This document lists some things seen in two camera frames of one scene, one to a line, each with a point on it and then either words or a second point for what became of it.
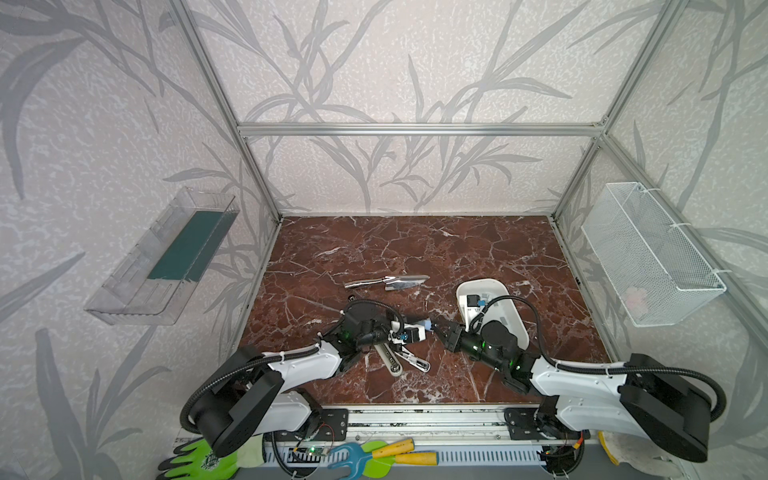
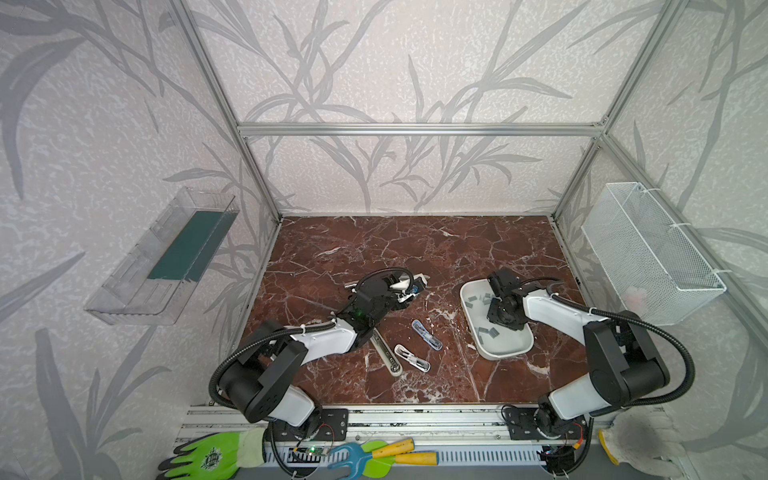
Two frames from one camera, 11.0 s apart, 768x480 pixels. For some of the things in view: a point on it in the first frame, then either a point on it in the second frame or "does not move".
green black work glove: x=195 y=461 does not move
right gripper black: x=450 y=335 to x=501 y=310
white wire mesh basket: x=657 y=275 does not move
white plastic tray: x=485 y=300 does not move
